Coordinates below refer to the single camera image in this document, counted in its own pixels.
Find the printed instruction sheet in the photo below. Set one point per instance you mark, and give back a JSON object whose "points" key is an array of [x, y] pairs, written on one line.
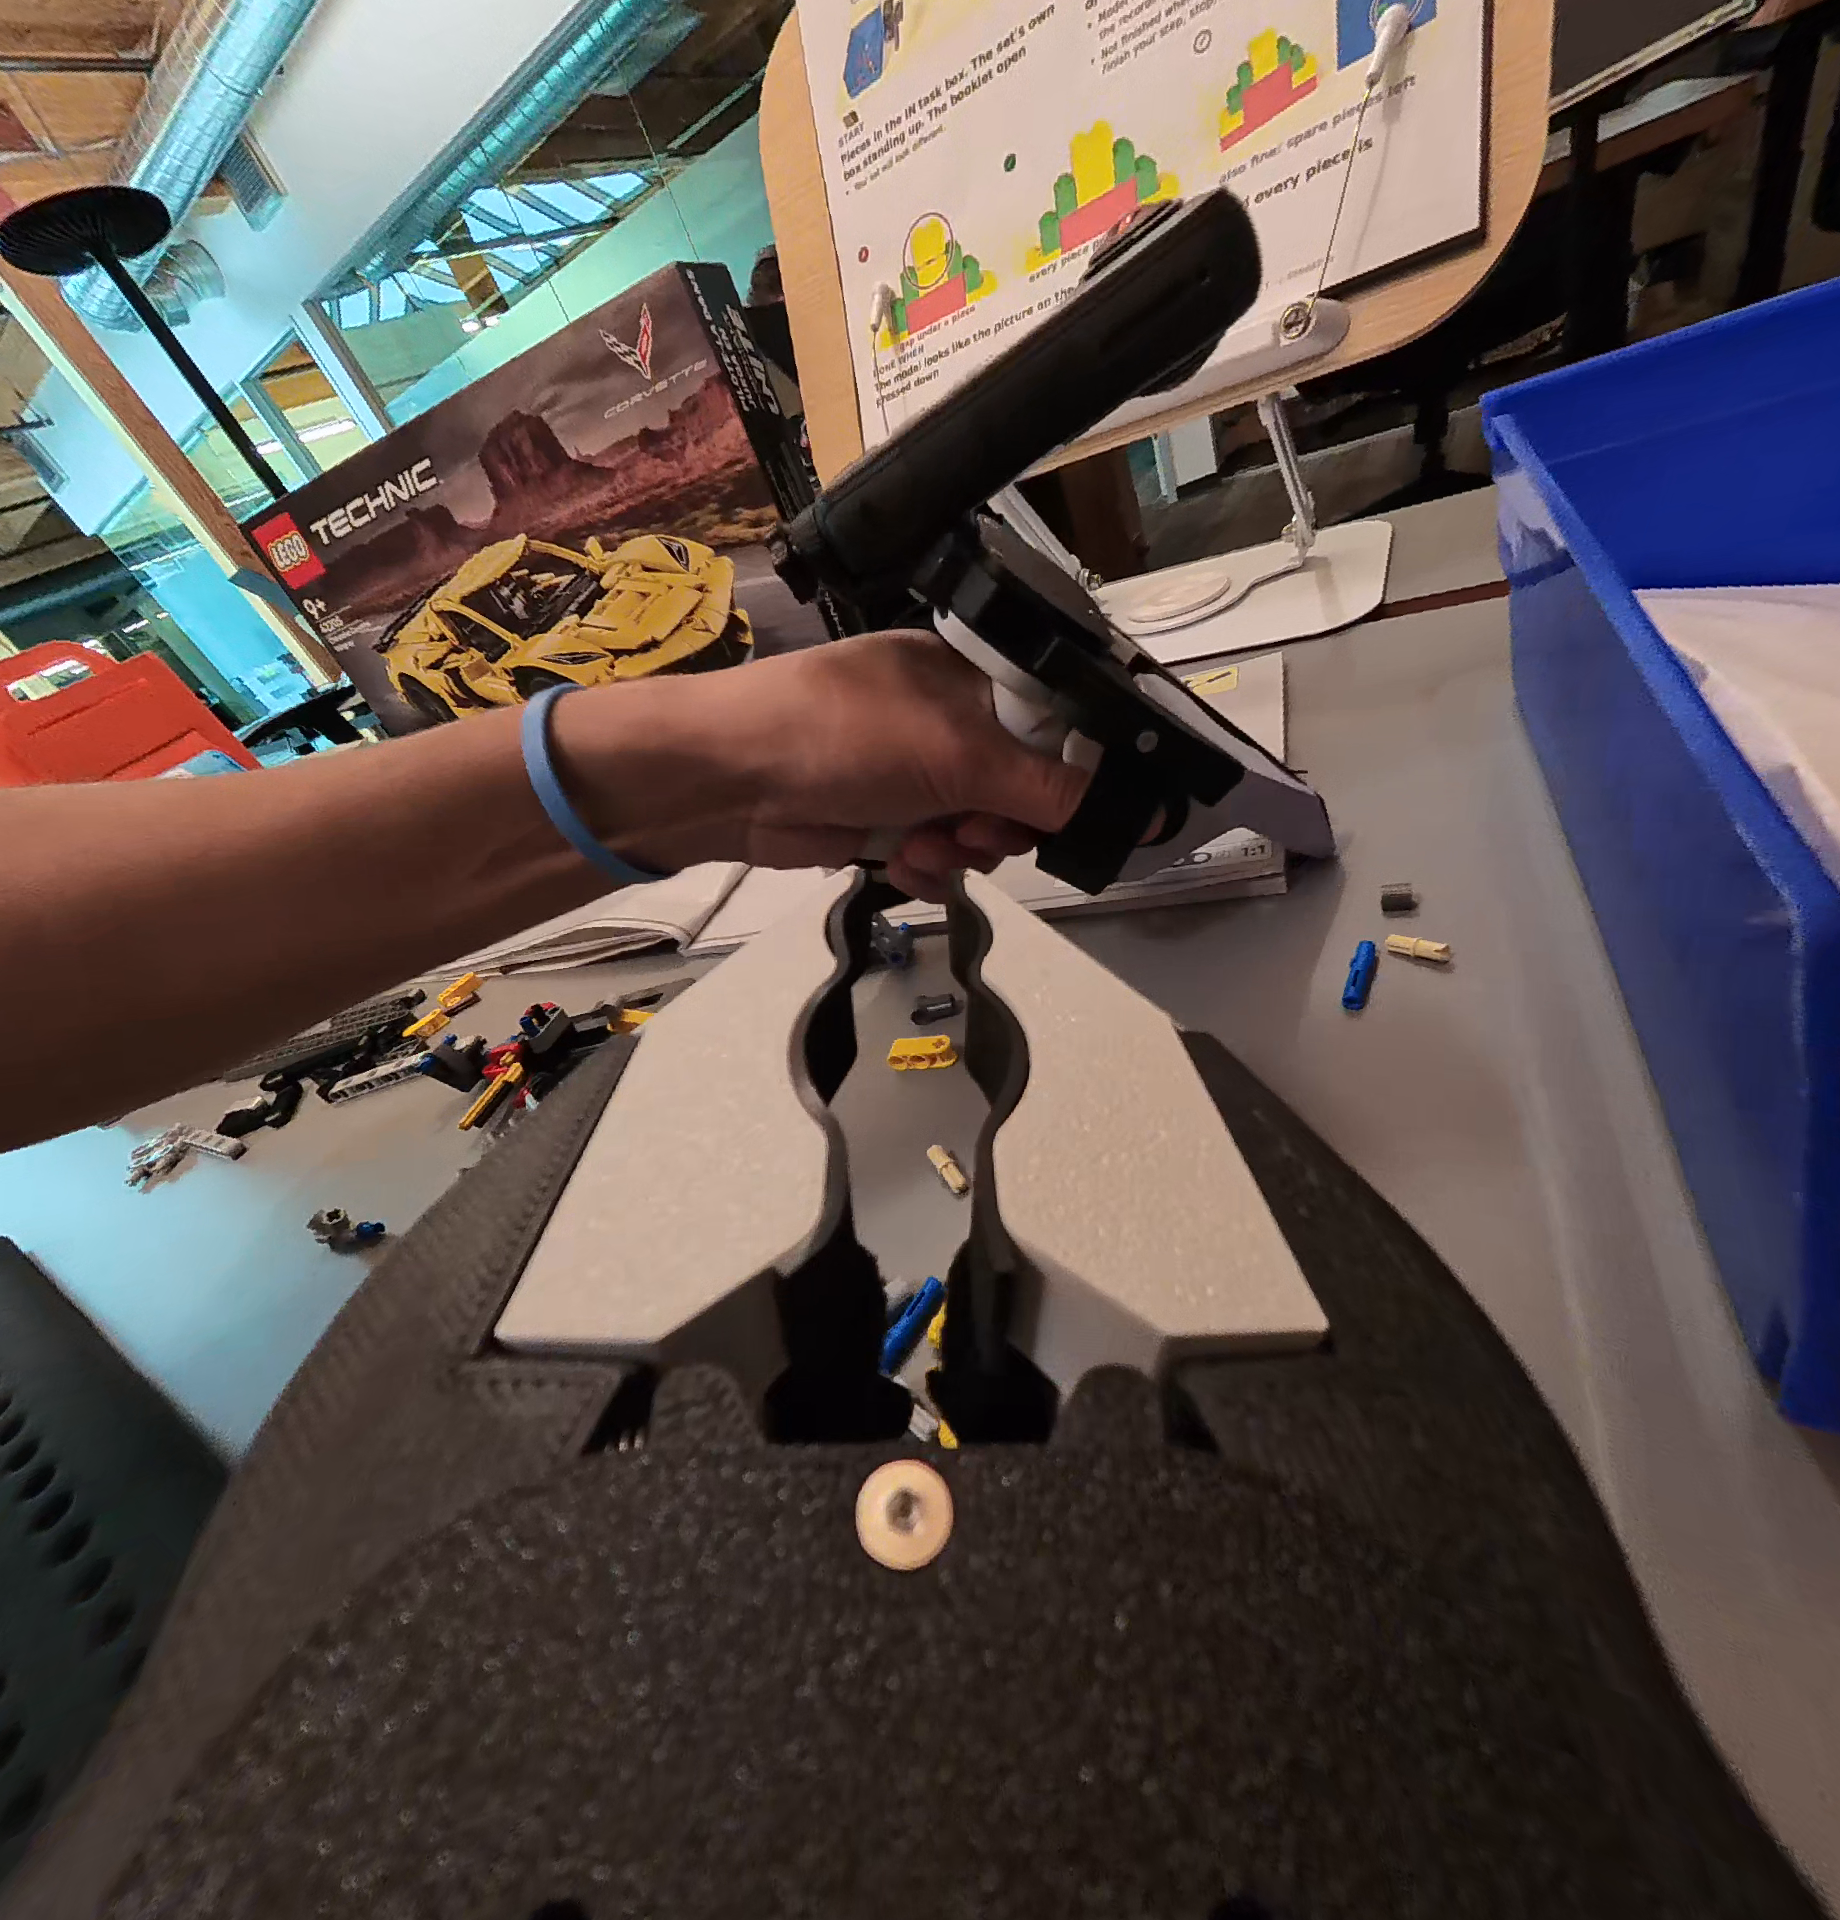
{"points": [[1013, 89]]}

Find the blue lego pin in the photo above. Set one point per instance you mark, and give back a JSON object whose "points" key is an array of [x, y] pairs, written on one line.
{"points": [[915, 1313], [1358, 976]]}

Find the person's left hand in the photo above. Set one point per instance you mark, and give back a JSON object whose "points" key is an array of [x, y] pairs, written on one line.
{"points": [[804, 749]]}

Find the person's left forearm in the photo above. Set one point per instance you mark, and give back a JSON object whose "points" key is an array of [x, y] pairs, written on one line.
{"points": [[257, 933]]}

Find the black dimpled pad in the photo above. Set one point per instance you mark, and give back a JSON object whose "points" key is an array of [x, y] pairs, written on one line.
{"points": [[49, 1502]]}

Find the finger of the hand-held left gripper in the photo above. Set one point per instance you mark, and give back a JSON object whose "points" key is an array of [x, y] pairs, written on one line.
{"points": [[1127, 648]]}

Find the blue wristband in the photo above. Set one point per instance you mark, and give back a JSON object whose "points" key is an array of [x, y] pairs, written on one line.
{"points": [[544, 781]]}

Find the small black lego pieces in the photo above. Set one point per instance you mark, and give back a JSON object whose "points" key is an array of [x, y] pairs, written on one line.
{"points": [[257, 1110]]}

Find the lego instruction booklet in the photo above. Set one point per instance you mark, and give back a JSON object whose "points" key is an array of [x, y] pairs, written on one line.
{"points": [[617, 922]]}

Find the small yellow lego connector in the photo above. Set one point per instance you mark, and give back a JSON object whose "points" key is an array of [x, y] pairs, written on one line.
{"points": [[920, 1049]]}

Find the tan lego pin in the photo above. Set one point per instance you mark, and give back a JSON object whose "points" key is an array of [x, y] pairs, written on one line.
{"points": [[947, 1167], [1420, 948]]}

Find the light grey lego beam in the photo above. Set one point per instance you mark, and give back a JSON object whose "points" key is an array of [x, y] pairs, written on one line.
{"points": [[388, 1080]]}

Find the black disc-topped pole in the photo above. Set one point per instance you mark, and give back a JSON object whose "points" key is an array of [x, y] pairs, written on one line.
{"points": [[78, 226]]}

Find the light grey lego axle pieces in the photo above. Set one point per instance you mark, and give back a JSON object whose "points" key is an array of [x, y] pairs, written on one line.
{"points": [[189, 1158]]}

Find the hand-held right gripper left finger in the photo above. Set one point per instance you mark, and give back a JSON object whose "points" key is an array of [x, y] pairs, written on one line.
{"points": [[674, 1167]]}

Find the lego set box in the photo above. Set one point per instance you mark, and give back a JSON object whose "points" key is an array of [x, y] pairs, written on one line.
{"points": [[559, 494]]}

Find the black lego beam pile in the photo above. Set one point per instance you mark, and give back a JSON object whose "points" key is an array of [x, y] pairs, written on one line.
{"points": [[339, 1025]]}

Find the blue plastic bin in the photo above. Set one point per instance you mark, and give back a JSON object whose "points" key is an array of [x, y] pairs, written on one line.
{"points": [[1607, 749]]}

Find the orange carry bag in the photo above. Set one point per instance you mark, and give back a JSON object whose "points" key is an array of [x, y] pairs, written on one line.
{"points": [[78, 720]]}

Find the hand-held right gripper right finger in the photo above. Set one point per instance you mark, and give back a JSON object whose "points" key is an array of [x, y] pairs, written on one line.
{"points": [[1145, 1183]]}

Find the white paper bag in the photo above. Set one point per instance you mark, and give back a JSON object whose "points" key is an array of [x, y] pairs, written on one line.
{"points": [[1790, 720]]}

